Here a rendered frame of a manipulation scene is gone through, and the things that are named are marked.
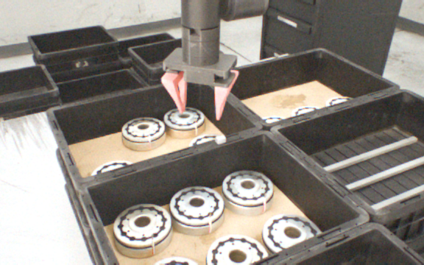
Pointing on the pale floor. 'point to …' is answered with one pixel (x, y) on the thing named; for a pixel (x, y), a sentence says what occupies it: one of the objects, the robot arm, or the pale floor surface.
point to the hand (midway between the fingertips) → (200, 110)
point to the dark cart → (331, 29)
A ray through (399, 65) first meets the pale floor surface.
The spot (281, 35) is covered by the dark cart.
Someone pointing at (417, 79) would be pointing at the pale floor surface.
